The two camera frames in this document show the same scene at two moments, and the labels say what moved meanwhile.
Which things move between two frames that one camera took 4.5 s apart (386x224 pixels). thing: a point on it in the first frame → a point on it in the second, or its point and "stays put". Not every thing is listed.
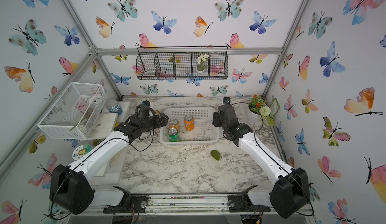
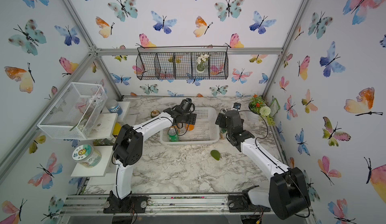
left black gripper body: x=147 y=126 → x=188 y=118
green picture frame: x=274 y=107 stays put
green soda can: x=173 y=134 stays put
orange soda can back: x=189 y=122 stays put
